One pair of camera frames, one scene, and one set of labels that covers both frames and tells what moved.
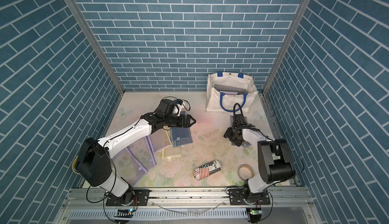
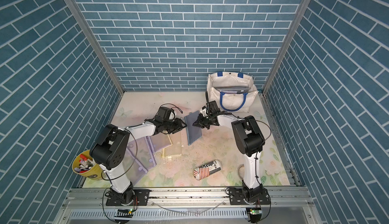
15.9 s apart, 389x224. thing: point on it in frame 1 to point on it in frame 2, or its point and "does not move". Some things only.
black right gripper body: x=230 y=133 to x=205 y=122
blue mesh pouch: x=180 y=136 to x=194 y=133
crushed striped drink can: x=205 y=170 does not move
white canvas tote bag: x=224 y=89 does not move
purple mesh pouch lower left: x=143 y=151 does not move
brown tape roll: x=245 y=172 does not move
